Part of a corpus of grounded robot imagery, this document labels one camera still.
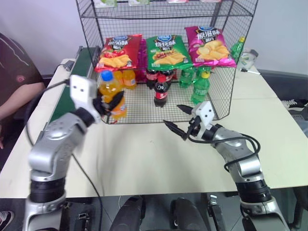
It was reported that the green potato chip bag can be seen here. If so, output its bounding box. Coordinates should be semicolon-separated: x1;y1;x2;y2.
145;34;193;72

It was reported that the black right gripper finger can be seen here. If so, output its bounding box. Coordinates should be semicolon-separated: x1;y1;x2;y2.
176;104;193;116
163;120;188;141

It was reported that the cola bottle red label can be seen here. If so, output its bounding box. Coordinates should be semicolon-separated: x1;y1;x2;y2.
165;68;179;85
145;68;157;90

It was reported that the orange soda bottle blue cap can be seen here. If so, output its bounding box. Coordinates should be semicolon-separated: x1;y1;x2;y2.
97;70;128;120

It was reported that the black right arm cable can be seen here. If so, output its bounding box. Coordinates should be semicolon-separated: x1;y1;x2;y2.
187;133;262;173

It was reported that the grey conveyor end box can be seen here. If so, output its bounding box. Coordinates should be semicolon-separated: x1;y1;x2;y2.
63;60;76;72

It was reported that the magenta snack bag edge-on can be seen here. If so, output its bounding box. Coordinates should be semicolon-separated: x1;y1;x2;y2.
137;38;148;82

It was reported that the black and white sneaker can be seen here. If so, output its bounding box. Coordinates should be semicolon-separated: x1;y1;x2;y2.
281;99;308;109

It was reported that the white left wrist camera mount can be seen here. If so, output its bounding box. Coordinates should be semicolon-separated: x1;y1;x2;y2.
69;74;102;124

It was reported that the red potato chip bag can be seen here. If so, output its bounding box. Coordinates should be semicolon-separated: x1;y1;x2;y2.
94;34;143;73

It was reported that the metal clamp bracket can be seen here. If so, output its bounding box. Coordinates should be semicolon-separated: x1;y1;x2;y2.
206;193;223;231

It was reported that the black box with port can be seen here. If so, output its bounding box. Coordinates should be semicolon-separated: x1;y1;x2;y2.
75;212;91;231

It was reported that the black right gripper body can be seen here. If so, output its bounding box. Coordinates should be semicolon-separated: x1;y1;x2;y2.
185;116;205;140

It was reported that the green conveyor belt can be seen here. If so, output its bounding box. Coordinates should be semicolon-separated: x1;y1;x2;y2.
49;46;101;124

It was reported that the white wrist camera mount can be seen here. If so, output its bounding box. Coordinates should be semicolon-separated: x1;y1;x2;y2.
191;101;216;128
69;74;102;124

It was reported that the magenta potato chip bag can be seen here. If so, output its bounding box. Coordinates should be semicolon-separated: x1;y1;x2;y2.
184;26;237;68

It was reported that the white marker pen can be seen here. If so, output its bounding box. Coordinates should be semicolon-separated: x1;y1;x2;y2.
240;67;261;75

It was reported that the cola bottle red cap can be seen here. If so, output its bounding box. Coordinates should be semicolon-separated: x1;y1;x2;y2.
153;74;172;108

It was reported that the white plastic container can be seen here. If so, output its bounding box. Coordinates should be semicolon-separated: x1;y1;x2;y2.
239;49;259;71

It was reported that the black wire mesh rack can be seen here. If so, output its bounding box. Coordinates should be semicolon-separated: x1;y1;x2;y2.
75;0;259;125

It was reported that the dark rounded robot leg shape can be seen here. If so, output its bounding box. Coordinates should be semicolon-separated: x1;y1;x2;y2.
110;195;146;231
170;197;206;231

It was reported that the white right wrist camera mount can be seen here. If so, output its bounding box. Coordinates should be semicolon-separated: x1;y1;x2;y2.
191;101;216;128

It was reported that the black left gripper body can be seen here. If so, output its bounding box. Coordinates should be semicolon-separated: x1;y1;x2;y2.
92;95;114;118

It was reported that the green soda bottle yellow cap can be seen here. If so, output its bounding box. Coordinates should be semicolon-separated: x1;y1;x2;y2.
191;70;213;105

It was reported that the green white snack pack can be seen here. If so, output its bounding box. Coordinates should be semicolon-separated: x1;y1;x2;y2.
93;0;119;8
128;0;149;7

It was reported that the green soda bottle outside rack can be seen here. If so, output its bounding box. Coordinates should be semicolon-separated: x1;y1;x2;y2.
230;36;246;64

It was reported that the person in maroon shirt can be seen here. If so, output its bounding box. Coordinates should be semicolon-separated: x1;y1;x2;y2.
0;32;47;150

